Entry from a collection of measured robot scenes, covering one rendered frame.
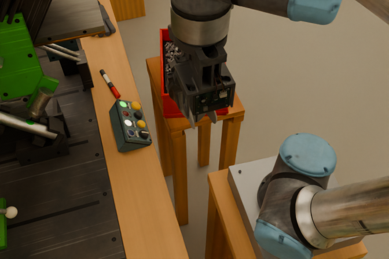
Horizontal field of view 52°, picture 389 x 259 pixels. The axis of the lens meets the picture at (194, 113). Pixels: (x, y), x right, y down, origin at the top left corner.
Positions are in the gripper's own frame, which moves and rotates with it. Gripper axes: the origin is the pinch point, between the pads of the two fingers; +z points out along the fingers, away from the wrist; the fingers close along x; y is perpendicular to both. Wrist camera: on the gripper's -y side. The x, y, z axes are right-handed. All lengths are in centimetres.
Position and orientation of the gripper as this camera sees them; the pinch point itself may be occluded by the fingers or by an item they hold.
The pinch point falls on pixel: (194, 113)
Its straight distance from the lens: 69.0
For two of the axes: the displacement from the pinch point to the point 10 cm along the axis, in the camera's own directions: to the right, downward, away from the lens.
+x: 9.5, -2.4, 2.0
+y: 3.2, 7.4, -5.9
